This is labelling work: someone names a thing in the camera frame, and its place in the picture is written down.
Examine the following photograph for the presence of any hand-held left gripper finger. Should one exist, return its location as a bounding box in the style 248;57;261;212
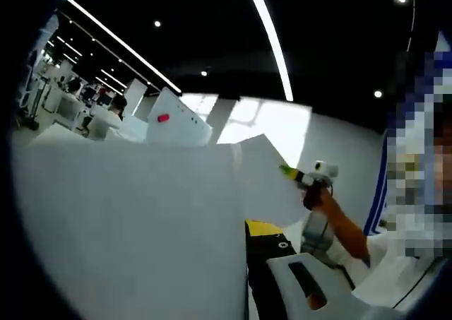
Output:
244;219;407;320

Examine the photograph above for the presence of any stack of white printing papers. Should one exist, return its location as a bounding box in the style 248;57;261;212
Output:
12;133;309;320

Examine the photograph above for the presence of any person's right hand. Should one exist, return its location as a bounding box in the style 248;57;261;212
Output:
302;184;331;211

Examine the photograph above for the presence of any grey worn device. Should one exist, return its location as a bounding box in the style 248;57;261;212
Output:
299;212;340;264

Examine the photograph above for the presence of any white whiteboard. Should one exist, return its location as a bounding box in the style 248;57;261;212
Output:
145;86;213;148

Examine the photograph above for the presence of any curved ceiling light strip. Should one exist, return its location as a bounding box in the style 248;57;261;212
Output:
242;0;295;102

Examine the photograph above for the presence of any thin ceiling light strip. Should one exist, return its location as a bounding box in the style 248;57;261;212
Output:
64;0;182;95

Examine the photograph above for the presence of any black device cable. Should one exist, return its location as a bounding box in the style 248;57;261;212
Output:
330;259;357;291

